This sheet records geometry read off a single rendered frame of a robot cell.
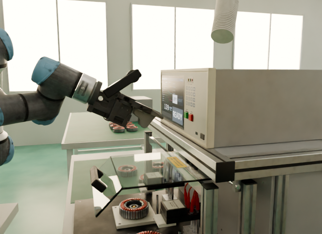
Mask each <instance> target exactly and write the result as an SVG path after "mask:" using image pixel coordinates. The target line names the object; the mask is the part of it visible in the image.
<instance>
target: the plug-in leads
mask: <svg viewBox="0 0 322 234"><path fill-rule="evenodd" d="M187 185H188V183H187V184H186V185H185V187H184V200H185V206H186V207H187V210H190V211H189V213H191V214H193V213H194V207H196V209H195V210H196V211H200V206H199V197H198V193H197V192H196V191H195V190H194V192H193V196H192V199H191V206H190V189H191V188H192V187H190V188H189V191H188V194H187V192H186V186H187Z"/></svg>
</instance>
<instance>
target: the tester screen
mask: <svg viewBox="0 0 322 234"><path fill-rule="evenodd" d="M173 94H174V95H179V96H184V79H181V78H162V110H163V111H165V112H167V113H170V114H171V115H172V118H169V117H167V116H165V115H163V114H162V116H163V117H164V118H166V119H168V120H170V121H171V122H173V123H175V124H177V125H179V126H181V127H183V125H180V124H178V123H176V122H175V121H173V106H174V107H176V108H179V109H181V110H183V106H181V105H178V104H175V103H173ZM164 103H166V104H168V105H169V111H167V110H165V109H164Z"/></svg>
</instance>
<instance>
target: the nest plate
mask: <svg viewBox="0 0 322 234"><path fill-rule="evenodd" d="M148 203H149V202H148ZM112 210H113V214H114V219H115V224H116V228H117V229H122V228H128V227H134V226H141V225H147V224H154V223H156V222H155V220H154V218H153V215H155V213H154V211H153V209H152V207H151V205H150V203H149V213H148V214H147V215H146V216H145V217H143V218H139V219H126V218H124V217H122V216H120V214H119V206H113V207H112Z"/></svg>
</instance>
